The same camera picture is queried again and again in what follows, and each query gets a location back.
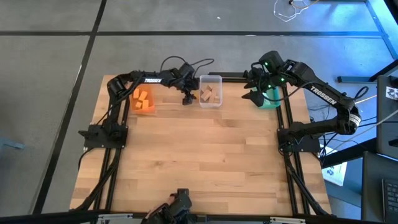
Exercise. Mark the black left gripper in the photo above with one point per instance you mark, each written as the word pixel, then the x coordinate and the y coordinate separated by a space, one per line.
pixel 186 79

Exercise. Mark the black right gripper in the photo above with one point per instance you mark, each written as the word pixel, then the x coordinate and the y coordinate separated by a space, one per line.
pixel 258 79

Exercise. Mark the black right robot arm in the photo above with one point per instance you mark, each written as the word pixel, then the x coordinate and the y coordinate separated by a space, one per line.
pixel 323 95

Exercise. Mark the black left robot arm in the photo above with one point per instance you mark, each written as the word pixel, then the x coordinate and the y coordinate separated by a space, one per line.
pixel 124 84

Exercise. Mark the teal plastic bin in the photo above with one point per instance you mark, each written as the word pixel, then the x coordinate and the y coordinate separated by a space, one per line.
pixel 272 101

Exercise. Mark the clear plastic bin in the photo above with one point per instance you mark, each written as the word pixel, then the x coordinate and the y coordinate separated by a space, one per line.
pixel 211 80

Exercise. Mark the orange plastic bin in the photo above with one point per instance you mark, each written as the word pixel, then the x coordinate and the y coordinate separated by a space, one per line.
pixel 149 110

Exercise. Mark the person's hand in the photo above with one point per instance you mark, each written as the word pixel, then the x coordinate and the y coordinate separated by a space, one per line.
pixel 172 198

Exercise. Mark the blue metal floor bar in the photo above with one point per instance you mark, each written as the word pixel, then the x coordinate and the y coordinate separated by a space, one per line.
pixel 354 79

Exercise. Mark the black handheld device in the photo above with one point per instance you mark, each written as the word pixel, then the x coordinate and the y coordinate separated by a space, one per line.
pixel 182 205

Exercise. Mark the white paper sheet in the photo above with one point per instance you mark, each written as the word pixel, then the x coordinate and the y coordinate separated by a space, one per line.
pixel 334 172

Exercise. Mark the dark desk with marker tag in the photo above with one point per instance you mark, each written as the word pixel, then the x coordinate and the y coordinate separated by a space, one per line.
pixel 387 124

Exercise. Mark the black keyboard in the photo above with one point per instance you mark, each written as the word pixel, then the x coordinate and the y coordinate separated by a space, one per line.
pixel 391 202

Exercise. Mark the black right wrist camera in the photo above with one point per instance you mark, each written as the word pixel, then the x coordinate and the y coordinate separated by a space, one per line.
pixel 271 60

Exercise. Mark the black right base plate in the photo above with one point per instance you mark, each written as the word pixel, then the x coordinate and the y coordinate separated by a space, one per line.
pixel 308 146

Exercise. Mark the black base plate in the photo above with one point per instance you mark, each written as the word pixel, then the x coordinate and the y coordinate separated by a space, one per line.
pixel 93 141
pixel 308 146

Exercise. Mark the black aluminium table frame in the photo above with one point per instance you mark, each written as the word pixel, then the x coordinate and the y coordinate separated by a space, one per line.
pixel 290 174

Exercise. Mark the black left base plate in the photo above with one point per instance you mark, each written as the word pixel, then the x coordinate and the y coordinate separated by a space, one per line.
pixel 93 141

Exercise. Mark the silver frame bracket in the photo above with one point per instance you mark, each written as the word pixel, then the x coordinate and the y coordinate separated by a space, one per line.
pixel 115 216
pixel 287 220

